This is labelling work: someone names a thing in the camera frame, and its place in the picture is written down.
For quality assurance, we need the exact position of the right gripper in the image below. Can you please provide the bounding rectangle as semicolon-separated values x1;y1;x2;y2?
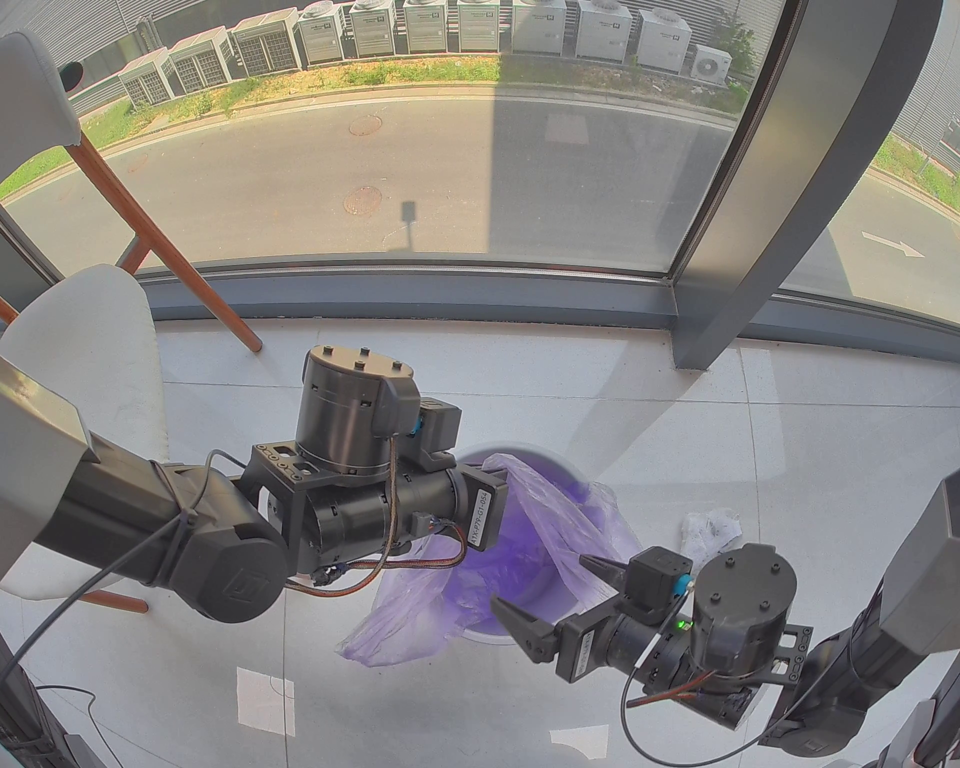
491;553;693;685

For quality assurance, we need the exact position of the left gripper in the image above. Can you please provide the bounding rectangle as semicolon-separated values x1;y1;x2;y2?
303;461;512;576

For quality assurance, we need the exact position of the purple plastic bag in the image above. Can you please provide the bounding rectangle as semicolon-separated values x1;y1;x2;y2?
335;450;646;667

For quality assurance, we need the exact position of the white trash bin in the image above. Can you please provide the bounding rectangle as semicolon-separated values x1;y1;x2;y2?
442;441;601;648

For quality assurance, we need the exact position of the crumpled white paper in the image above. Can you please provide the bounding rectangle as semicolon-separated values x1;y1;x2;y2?
678;508;744;565

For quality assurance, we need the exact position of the window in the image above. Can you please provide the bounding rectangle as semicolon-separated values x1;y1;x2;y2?
0;0;960;370

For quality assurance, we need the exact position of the white chair with wooden legs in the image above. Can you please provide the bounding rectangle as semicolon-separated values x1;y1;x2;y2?
0;30;265;616

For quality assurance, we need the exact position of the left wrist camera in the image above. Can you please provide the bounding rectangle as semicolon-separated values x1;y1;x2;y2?
408;399;463;472

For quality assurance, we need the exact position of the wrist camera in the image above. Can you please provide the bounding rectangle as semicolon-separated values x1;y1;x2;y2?
408;399;463;472
618;546;695;624

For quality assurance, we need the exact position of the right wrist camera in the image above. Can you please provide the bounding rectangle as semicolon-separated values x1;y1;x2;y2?
618;546;695;624

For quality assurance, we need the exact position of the black cable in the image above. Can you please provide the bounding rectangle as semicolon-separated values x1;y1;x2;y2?
619;660;834;768
0;448;249;680

